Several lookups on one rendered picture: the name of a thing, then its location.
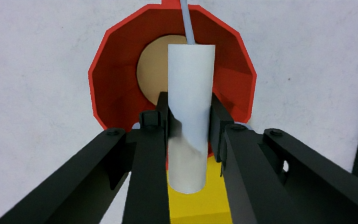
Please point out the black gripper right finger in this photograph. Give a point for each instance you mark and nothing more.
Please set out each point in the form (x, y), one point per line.
(259, 191)

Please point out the yellow square tray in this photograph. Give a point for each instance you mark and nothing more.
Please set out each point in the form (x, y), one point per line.
(208, 206)

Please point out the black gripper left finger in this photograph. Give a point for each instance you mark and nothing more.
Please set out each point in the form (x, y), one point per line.
(82, 189)

